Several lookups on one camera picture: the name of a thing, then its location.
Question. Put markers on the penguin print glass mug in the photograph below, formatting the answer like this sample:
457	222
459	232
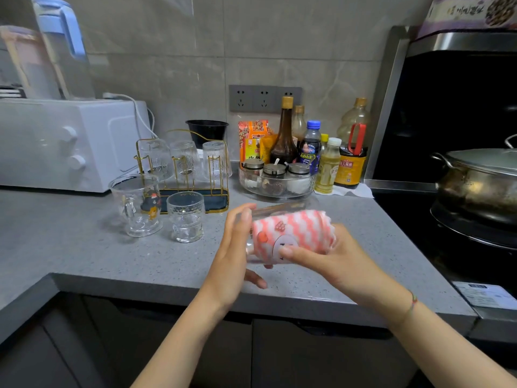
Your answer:
135	208

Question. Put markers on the person's right forearm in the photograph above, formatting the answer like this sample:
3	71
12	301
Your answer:
456	351

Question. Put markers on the black plastic bowl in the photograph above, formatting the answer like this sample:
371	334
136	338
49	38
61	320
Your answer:
207	131

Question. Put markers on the cartoon cat print glass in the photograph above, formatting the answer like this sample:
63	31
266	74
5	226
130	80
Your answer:
258	258

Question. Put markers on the clear round condiment tray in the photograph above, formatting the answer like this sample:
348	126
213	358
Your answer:
278	193

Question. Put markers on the yellow liquid bottle white cap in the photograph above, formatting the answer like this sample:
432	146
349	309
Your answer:
327	169

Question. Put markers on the clear bottle brown cap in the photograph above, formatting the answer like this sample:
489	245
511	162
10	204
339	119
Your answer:
299	123

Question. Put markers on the pink striped cloth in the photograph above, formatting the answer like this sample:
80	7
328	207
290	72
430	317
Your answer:
303	232

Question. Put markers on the small bottle yellow cap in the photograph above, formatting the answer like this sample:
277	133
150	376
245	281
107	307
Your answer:
324	139

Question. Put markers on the yellow seasoning pouch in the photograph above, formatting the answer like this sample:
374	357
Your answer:
267	147

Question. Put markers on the clear container pink lid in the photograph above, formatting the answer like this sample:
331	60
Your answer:
28	68

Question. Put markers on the grey wall socket panel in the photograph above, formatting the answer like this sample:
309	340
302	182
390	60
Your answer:
264	98

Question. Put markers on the steel pot lid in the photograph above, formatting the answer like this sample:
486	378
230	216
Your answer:
484	159

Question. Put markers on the dark brown glass bottle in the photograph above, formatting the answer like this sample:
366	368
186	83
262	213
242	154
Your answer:
284	145

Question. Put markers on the orange seasoning packet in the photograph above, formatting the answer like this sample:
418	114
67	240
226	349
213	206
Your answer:
252	141

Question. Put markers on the person's left hand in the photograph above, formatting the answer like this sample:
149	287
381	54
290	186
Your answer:
230	270

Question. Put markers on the stack of flat coasters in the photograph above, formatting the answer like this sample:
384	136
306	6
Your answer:
10	92

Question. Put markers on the person's left forearm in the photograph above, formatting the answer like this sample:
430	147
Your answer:
173	347

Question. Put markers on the small ribbed clear glass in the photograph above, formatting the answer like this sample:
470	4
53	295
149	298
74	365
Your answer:
216	159

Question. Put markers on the clear jug blue lid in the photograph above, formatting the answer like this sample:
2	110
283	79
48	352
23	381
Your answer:
64	68

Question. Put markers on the purple food packet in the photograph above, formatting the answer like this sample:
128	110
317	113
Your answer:
464	14

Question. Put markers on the white paper towel sheet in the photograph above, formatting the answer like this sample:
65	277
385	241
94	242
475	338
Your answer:
355	191

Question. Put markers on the white label sticker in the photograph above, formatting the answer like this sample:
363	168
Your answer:
486	295

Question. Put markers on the person's right hand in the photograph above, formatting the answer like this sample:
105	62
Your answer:
355	270

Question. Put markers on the dark bottle blue cap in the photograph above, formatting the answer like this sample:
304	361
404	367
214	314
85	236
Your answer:
310	149

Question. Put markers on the glass spice jar steel lid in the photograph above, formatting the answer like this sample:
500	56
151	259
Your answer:
299	169
274	170
253	164

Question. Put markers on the white microwave oven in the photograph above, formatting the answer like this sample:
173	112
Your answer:
68	145

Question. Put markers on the stainless steel pot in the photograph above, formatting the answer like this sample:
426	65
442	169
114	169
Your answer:
476	193

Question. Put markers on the short textured glass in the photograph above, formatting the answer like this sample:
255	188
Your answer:
186	220

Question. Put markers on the embossed ribbed clear glass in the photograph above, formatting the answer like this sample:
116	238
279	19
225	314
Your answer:
185	159

